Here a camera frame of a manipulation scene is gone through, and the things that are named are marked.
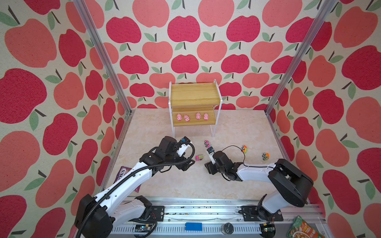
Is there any round black knob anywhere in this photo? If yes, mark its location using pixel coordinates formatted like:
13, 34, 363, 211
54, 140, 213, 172
221, 223, 234, 235

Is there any purple snack bag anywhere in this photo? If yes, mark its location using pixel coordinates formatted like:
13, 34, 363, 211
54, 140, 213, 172
113, 166, 151, 196

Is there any green orange toy car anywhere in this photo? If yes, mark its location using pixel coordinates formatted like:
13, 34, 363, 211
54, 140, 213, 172
262, 153, 269, 161

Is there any left aluminium frame post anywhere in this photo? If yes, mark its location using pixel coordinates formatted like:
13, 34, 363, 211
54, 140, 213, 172
72, 0, 133, 116

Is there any right aluminium frame post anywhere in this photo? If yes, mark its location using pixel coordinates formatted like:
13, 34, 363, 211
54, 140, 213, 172
264, 0, 338, 115

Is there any pink toy pig front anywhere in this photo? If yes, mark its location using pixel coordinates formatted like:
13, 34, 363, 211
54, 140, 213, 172
203, 113, 209, 121

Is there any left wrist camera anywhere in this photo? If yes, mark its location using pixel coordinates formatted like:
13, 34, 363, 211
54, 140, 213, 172
181, 136, 191, 142

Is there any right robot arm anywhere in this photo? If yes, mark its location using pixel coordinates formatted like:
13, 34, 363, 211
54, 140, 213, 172
205, 147, 314, 221

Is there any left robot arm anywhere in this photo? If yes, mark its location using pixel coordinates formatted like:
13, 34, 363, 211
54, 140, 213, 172
74, 136, 195, 238

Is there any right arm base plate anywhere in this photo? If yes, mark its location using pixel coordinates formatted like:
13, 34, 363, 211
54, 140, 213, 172
238, 206, 284, 222

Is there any pink toy car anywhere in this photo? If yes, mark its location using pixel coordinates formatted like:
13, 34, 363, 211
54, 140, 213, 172
195, 154, 204, 161
204, 140, 210, 148

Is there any wooden two-tier shelf white frame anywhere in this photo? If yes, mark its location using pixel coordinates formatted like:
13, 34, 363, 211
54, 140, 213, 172
168, 80, 223, 137

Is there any blue block on rail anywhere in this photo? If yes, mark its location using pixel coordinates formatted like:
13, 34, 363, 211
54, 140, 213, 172
185, 222, 203, 232

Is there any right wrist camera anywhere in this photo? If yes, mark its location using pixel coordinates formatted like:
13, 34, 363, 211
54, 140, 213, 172
207, 146, 215, 155

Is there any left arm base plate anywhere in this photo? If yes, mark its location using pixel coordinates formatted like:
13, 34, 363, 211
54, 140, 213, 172
140, 206, 165, 222

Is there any aluminium frame post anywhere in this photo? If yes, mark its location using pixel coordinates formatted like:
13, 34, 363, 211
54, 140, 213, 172
72, 0, 133, 116
264, 0, 338, 115

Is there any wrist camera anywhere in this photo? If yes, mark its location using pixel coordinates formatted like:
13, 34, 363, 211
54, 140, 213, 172
207, 146, 215, 155
181, 136, 191, 142

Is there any green snack bag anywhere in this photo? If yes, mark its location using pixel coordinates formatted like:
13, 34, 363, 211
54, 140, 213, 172
287, 216, 324, 238

